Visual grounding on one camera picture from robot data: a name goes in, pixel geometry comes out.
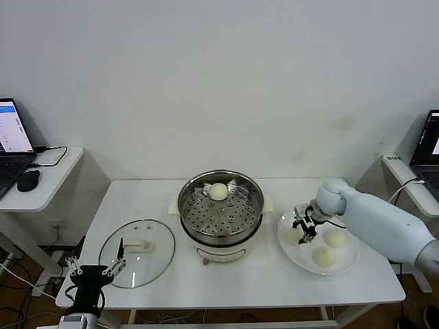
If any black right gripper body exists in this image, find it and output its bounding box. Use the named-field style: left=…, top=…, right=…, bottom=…
left=294, top=200, right=323, bottom=227

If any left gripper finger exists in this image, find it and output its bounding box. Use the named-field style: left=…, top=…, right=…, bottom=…
left=102, top=237, right=128, bottom=277
left=65, top=254, right=83, bottom=277

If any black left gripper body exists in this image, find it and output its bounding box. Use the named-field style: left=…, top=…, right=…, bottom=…
left=70, top=265, right=114, bottom=311

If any white steamed baozi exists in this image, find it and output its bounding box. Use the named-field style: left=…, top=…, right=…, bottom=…
left=285, top=228, right=302, bottom=246
left=209, top=182, right=228, bottom=202
left=324, top=229, right=347, bottom=249
left=312, top=246, right=337, bottom=267

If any round glass pot lid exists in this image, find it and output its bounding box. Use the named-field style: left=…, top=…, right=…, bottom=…
left=98, top=219, right=176, bottom=289

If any perforated steel steamer basket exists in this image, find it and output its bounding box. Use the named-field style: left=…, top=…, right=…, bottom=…
left=177, top=169, right=265, bottom=246

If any white round plate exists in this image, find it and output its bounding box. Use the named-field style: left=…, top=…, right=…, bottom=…
left=276, top=204, right=361, bottom=276

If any white electric cooker base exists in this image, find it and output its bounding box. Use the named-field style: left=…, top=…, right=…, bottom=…
left=167, top=193, right=275, bottom=267

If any white desk with mouse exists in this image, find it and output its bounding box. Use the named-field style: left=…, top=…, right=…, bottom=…
left=0, top=146, right=85, bottom=287

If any black computer mouse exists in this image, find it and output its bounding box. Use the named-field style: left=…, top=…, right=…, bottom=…
left=16, top=169, right=41, bottom=193

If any white desk with label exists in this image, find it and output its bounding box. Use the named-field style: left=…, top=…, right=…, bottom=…
left=381, top=153, right=439, bottom=294

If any laptop with white screen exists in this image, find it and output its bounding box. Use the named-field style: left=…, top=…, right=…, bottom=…
left=0, top=98, right=38, bottom=202

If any laptop with dark screen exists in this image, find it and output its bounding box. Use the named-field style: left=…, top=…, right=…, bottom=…
left=410, top=109, right=439, bottom=200

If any white floor cable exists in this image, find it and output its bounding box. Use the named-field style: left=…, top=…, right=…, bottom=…
left=0, top=262, right=58, bottom=302

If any white charging cable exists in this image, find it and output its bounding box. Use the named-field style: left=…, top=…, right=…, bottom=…
left=390, top=178, right=426, bottom=206

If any black laptop power cable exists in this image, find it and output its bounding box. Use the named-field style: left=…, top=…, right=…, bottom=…
left=27, top=145, right=69, bottom=169

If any white table frame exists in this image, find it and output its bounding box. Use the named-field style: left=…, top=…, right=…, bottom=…
left=128, top=306, right=375, bottom=329

